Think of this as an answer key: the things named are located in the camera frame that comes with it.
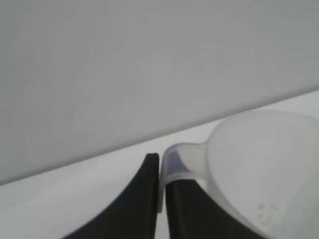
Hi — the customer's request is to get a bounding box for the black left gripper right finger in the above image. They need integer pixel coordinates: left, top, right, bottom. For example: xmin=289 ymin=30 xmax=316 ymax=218
xmin=163 ymin=178 xmax=253 ymax=239

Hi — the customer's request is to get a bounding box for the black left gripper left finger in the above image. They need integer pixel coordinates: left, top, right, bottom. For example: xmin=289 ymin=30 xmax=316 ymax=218
xmin=66 ymin=152 xmax=160 ymax=239

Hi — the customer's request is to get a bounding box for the clear plastic measuring cup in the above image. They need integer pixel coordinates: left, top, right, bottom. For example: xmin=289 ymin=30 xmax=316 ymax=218
xmin=159 ymin=109 xmax=319 ymax=239

